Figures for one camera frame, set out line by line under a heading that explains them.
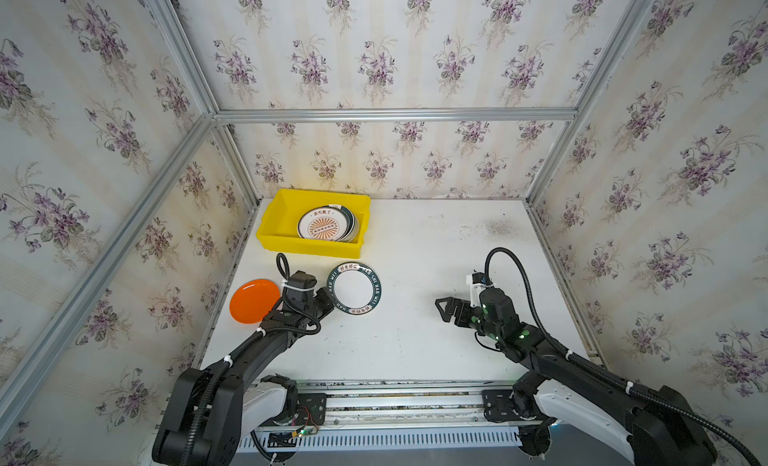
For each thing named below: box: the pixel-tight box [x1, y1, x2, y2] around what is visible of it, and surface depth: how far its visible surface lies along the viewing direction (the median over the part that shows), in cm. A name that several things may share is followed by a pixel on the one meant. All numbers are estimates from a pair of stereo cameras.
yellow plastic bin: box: [256, 188, 371, 259], surface depth 111 cm
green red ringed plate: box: [344, 206, 359, 243], surface depth 107 cm
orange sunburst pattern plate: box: [297, 206, 351, 242], surface depth 107 cm
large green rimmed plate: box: [327, 261, 382, 315], surface depth 95 cm
